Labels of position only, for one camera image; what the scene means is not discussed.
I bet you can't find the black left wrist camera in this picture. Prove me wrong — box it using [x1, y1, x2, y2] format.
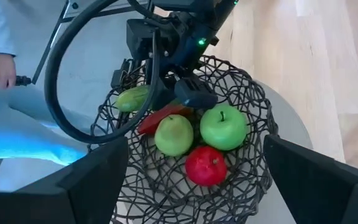
[126, 18, 170, 60]

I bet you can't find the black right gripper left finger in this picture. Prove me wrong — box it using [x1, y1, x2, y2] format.
[0, 136, 129, 224]

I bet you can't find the grey round mat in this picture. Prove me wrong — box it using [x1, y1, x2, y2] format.
[121, 79, 314, 224]

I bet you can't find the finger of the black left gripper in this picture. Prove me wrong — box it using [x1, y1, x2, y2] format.
[174, 77, 219, 110]
[160, 76, 177, 110]

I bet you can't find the bright green apple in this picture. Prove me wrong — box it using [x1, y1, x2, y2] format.
[200, 104, 248, 152]

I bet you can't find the red chili pepper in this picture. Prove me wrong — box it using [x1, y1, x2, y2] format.
[137, 104, 195, 135]

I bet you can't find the black cable plug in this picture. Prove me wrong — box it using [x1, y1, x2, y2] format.
[15, 75, 33, 87]

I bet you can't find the red apple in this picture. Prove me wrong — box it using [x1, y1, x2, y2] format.
[185, 146, 228, 187]

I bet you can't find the black wire basket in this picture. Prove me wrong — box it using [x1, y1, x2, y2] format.
[88, 55, 279, 224]

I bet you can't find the short pale green cucumber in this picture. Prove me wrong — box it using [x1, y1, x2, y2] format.
[115, 85, 151, 113]

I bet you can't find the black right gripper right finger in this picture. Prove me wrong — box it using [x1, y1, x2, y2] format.
[263, 134, 358, 224]

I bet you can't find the yellowish green apple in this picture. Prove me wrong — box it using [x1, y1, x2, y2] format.
[154, 114, 195, 157]

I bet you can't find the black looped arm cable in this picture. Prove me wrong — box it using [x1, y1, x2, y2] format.
[44, 0, 162, 144]

